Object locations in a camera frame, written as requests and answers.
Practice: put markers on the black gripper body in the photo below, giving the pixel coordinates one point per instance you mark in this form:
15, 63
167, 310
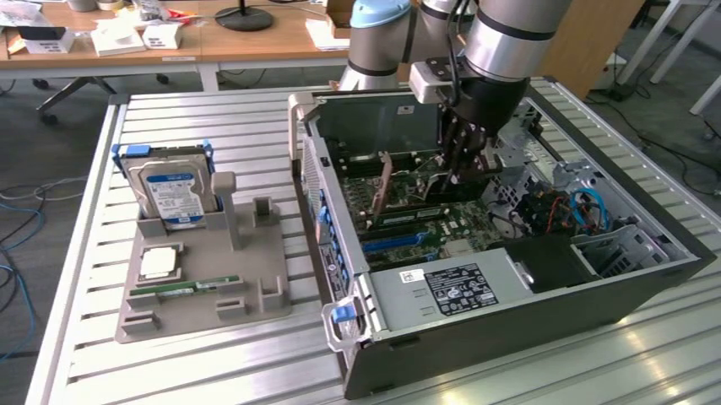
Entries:
488, 105

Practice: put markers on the black graphics card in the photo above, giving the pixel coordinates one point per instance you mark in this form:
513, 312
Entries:
383, 185

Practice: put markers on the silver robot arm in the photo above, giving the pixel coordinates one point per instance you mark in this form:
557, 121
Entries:
506, 34

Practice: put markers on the green motherboard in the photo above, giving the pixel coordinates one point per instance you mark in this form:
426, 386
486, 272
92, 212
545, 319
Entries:
462, 223

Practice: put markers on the wooden cabinet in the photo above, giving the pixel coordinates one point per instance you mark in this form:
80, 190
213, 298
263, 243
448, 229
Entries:
597, 38

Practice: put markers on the blue expansion slot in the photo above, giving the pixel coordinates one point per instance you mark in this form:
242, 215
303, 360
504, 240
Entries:
394, 242

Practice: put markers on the black fan shroud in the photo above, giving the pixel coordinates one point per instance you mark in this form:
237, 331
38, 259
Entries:
552, 261

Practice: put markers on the white paper stack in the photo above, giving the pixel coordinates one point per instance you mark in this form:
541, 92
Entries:
326, 38

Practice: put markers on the brown cardboard box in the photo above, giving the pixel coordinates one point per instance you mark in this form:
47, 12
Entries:
338, 17

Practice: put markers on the metal disk bay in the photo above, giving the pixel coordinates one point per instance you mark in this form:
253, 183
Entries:
625, 249

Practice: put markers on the grey power supply unit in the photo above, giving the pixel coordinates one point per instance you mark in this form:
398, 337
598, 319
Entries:
406, 295

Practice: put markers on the open black PC case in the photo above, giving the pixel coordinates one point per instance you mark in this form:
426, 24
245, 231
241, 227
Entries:
506, 337

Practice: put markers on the wooden desk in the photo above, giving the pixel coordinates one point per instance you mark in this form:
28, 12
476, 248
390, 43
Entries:
237, 46

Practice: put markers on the black round lamp base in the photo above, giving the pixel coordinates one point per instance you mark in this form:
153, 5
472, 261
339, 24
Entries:
245, 19

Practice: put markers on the hard disk in blue carrier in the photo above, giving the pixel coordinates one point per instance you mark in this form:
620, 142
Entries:
169, 190

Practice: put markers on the white labelled box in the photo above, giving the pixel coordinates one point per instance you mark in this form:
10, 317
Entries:
162, 37

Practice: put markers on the grey parts rack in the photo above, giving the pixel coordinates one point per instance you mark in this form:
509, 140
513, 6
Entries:
197, 304

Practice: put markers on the silver CPU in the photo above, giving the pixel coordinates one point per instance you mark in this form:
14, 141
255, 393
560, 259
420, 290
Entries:
159, 263

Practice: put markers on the open white box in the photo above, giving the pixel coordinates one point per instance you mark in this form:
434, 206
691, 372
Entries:
118, 42

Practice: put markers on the black chair base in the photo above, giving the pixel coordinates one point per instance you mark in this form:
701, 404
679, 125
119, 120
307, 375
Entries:
74, 90

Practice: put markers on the tape roll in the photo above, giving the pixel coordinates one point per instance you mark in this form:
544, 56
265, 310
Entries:
107, 4

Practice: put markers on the grey cup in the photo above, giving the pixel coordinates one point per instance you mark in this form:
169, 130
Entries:
82, 4

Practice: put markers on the black and white box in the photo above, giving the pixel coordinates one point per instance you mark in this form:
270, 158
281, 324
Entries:
48, 40

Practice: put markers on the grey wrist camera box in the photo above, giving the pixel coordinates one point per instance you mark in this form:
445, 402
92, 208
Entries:
428, 84

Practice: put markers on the white table frame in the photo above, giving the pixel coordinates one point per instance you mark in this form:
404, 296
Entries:
665, 38

